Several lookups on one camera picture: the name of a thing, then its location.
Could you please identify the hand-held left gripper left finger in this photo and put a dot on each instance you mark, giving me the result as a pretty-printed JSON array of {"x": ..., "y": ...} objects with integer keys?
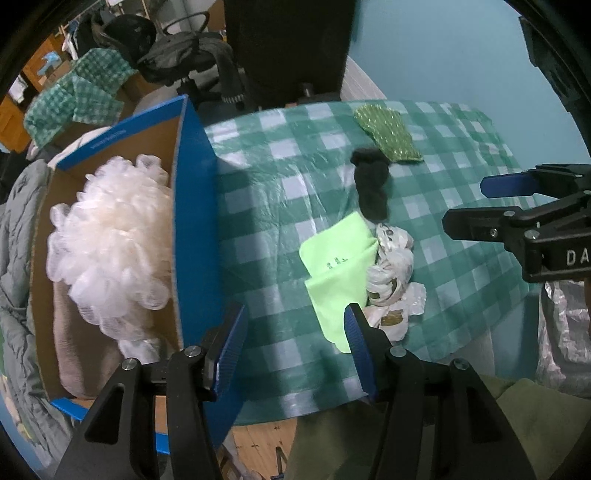
[{"x": 231, "y": 346}]

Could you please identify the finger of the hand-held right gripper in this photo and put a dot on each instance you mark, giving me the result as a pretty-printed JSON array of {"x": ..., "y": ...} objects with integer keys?
[
  {"x": 471, "y": 224},
  {"x": 503, "y": 184}
]

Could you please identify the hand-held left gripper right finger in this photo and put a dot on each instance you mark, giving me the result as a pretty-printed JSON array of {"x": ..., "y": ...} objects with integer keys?
[{"x": 360, "y": 350}]

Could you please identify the light green cloth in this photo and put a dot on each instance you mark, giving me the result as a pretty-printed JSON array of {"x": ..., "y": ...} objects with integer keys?
[{"x": 332, "y": 258}]

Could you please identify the blue cardboard box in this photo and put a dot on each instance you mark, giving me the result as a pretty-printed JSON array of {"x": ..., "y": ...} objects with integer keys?
[{"x": 194, "y": 207}]

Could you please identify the grey towel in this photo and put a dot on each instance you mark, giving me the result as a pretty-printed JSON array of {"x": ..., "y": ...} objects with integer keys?
[{"x": 78, "y": 350}]

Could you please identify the white mesh bath pouf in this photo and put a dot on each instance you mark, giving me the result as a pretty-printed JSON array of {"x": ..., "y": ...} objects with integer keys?
[{"x": 111, "y": 240}]

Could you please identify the silver foil bag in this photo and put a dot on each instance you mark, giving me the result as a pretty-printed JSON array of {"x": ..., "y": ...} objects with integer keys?
[{"x": 563, "y": 332}]

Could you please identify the printed plastic bag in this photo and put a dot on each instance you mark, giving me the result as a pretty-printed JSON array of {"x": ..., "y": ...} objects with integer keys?
[{"x": 392, "y": 267}]

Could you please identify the person's olive trouser leg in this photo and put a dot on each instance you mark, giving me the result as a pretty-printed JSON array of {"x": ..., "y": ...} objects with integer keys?
[{"x": 332, "y": 443}]

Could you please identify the black sock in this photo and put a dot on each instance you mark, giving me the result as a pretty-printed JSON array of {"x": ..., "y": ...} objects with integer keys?
[{"x": 371, "y": 184}]

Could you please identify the green checked tablecloth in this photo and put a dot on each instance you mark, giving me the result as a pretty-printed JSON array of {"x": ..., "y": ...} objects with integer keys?
[{"x": 286, "y": 152}]

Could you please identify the grey quilted duvet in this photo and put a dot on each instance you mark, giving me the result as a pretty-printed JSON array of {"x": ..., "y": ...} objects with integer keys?
[{"x": 18, "y": 277}]

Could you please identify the tall black fabric wardrobe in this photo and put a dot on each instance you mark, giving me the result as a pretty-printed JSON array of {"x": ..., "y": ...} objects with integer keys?
[{"x": 286, "y": 46}]

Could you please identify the brown cardboard box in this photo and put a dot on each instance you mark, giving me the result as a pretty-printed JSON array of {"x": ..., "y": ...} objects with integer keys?
[{"x": 138, "y": 90}]

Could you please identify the green checked cloth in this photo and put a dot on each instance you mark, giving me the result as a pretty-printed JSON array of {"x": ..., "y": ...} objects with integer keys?
[{"x": 78, "y": 97}]

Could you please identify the grey jacket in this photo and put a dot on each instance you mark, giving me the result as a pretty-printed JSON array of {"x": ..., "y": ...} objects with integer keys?
[{"x": 184, "y": 55}]

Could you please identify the wooden wardrobe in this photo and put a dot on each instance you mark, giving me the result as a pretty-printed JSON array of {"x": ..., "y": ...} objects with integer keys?
[{"x": 14, "y": 124}]

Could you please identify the black office chair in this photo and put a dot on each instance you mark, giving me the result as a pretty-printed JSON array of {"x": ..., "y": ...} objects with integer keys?
[{"x": 194, "y": 23}]

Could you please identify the black backpack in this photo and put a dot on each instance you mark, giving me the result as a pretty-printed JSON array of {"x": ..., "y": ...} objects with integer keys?
[{"x": 124, "y": 32}]

